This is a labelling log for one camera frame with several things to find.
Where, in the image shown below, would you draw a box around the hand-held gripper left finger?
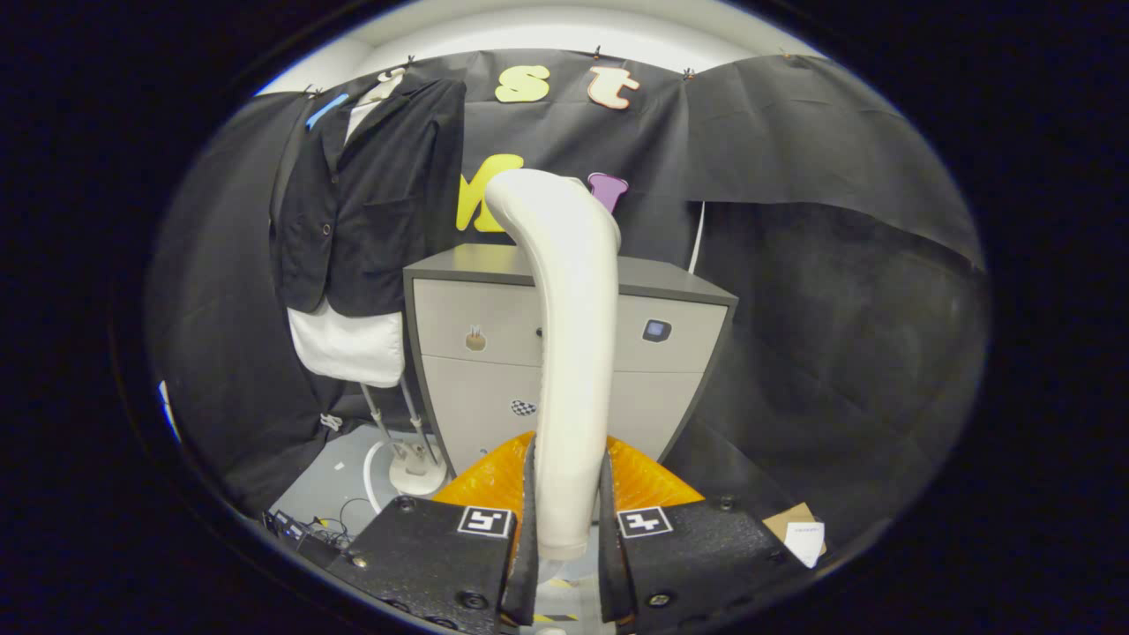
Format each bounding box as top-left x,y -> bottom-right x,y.
326,430 -> 539,635

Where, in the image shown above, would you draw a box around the white garment steamer wand with hose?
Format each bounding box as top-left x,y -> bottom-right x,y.
363,169 -> 623,565

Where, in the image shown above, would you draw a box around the white paper sheet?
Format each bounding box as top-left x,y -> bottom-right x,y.
783,520 -> 827,568

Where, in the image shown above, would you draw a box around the brown cardboard piece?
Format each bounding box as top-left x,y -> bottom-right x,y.
763,503 -> 817,543

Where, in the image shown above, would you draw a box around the black suit jacket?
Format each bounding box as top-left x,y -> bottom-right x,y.
269,75 -> 468,318

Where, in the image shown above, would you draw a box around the black backdrop cloth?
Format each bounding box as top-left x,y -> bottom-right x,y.
146,49 -> 989,548

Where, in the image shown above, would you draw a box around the white garment steamer base with poles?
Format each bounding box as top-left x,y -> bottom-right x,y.
360,377 -> 449,497

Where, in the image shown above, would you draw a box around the white shirt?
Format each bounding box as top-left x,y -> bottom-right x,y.
287,99 -> 407,389

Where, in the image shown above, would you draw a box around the grey cabinet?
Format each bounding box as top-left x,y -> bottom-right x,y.
403,243 -> 740,477

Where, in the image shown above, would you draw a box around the thin black floor cables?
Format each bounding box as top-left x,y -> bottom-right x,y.
304,498 -> 376,548

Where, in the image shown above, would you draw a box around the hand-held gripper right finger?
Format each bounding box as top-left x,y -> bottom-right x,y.
598,437 -> 808,635

